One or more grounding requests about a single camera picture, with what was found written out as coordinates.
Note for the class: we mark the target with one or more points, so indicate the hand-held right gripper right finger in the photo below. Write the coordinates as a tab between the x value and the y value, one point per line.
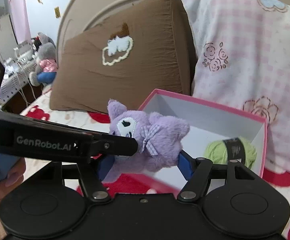
186	165

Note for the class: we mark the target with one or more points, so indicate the brown pillow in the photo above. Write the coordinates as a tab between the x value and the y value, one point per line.
140	80

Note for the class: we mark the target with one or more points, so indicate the pink cardboard box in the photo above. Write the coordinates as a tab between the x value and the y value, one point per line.
210	115

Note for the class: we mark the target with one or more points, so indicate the grey plush toy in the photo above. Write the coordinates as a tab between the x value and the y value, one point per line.
46	55

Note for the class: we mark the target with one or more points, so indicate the pink checked pillow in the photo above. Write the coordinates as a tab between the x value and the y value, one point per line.
255	55

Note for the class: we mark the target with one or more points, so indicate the bear printed blanket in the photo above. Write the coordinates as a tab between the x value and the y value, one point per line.
59	117

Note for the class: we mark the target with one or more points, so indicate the beige headboard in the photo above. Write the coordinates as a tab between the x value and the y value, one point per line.
89	10

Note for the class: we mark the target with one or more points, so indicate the purple plush toy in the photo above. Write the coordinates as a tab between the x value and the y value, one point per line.
157	140

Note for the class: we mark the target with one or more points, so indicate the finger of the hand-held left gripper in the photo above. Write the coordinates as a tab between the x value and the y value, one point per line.
117	147

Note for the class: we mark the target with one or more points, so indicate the green yarn ball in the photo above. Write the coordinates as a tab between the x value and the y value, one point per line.
215	151

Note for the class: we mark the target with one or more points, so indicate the white cabinet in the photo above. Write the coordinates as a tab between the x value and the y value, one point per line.
2	35

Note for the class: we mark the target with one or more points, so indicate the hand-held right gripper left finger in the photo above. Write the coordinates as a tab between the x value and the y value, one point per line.
106	166

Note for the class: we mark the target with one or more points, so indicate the yellow wall sticker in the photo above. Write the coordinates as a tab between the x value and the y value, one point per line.
57	12

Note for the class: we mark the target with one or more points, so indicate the pink hanging cloth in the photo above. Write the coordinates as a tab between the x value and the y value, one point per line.
19	10

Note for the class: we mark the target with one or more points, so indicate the person's left hand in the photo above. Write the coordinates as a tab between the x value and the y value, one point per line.
2	192

